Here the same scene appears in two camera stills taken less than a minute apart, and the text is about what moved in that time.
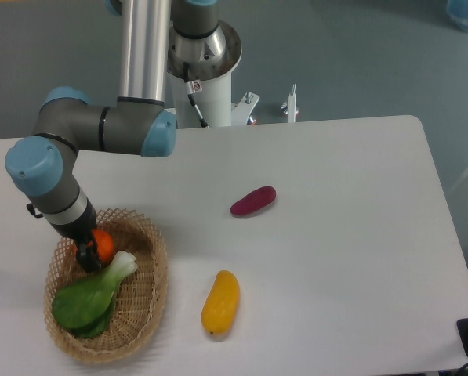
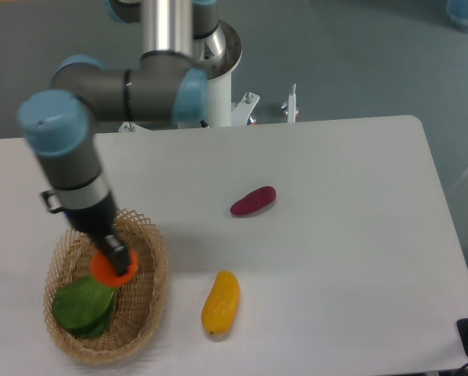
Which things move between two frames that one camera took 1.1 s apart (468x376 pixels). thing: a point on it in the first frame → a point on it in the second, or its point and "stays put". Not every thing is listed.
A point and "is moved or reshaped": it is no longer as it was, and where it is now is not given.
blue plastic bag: (466, 14) stays put
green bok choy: (85, 309) stays put
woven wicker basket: (139, 298) stays put
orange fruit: (105, 244) is moved or reshaped
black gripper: (81, 229) → (97, 220)
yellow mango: (221, 309) stays put
